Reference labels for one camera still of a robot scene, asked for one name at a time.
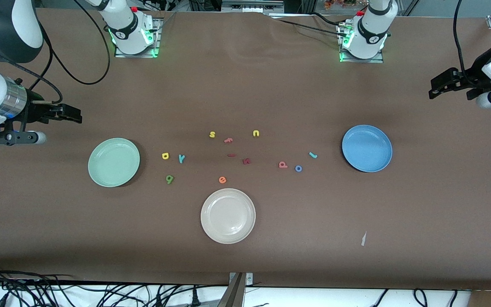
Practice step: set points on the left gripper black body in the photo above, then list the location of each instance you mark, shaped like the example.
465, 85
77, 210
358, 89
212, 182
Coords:
469, 80

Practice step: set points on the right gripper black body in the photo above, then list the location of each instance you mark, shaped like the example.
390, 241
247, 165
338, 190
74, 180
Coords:
35, 111

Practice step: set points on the green letter g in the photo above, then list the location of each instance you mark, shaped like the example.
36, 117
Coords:
169, 181

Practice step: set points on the teal letter y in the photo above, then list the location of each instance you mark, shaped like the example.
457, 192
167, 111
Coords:
181, 159

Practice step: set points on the pink letter p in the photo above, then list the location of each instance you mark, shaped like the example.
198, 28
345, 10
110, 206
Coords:
283, 166

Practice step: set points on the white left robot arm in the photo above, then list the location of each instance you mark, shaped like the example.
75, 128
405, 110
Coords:
371, 34

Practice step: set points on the green plate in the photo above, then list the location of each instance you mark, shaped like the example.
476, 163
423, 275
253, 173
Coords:
114, 162

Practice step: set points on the blue plate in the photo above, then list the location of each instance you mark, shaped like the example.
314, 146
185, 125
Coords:
367, 148

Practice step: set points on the orange artificial flowers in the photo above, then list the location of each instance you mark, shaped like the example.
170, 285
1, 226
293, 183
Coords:
339, 3

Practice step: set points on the white tape scrap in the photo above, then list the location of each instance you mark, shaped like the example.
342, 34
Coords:
363, 238

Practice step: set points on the brown table cover sheet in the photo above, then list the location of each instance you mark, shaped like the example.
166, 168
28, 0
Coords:
245, 85

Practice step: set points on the beige plate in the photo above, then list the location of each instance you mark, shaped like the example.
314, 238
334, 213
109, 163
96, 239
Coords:
228, 215

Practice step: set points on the grey equipment box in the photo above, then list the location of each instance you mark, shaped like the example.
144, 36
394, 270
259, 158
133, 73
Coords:
249, 5

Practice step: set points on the black power plug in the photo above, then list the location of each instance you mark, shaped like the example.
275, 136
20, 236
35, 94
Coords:
194, 297

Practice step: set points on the brown support beam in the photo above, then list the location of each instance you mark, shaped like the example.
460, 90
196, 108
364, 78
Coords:
232, 298

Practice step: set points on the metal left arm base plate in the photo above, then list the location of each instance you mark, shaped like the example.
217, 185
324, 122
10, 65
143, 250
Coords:
377, 59

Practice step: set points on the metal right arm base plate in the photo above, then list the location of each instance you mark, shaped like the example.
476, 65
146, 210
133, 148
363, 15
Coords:
157, 40

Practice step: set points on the small metal table bracket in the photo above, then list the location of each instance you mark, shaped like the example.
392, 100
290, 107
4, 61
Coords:
249, 279

